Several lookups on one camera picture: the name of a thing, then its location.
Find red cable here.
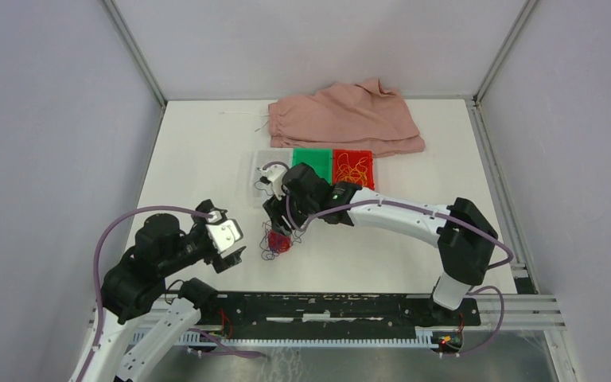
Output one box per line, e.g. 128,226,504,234
267,232,292,255

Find yellow cable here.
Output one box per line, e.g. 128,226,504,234
334,154,374,186

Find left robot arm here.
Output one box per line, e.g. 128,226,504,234
70,200,244,381

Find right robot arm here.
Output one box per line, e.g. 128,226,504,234
258,162,498,325

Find white plastic bin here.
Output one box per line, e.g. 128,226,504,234
247,148,293,209

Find green plastic bin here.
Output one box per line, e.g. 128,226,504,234
292,148,333,183

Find red plastic bin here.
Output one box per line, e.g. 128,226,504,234
333,150,376,189

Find pink cloth shorts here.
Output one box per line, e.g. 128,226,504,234
268,78,426,158

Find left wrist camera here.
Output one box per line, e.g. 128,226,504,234
205,219,244,253

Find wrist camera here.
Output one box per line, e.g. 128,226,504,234
257,162,290,200
205,219,244,253

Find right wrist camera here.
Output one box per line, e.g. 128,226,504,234
257,162,290,200

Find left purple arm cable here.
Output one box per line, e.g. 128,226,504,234
73,205,264,382

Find white drawstring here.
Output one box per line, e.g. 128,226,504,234
219,111,269,132

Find white cable duct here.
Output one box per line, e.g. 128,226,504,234
128,329,438,349

